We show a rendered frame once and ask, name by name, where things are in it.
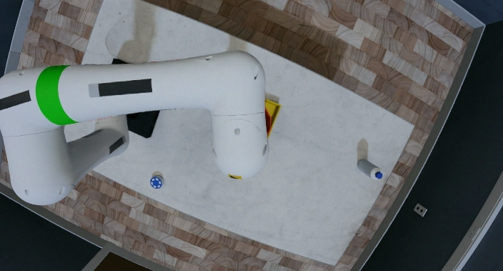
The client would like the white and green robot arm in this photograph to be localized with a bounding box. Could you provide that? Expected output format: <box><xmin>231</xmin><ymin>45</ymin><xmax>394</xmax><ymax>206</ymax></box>
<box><xmin>0</xmin><ymin>50</ymin><xmax>269</xmax><ymax>205</ymax></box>

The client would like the grey bottle with blue cap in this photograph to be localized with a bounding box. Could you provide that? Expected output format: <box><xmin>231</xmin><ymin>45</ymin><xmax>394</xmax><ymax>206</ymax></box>
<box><xmin>357</xmin><ymin>159</ymin><xmax>382</xmax><ymax>180</ymax></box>

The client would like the yellow square tray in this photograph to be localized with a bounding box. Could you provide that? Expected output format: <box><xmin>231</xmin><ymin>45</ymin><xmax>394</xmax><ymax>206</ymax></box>
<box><xmin>265</xmin><ymin>99</ymin><xmax>281</xmax><ymax>138</ymax></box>

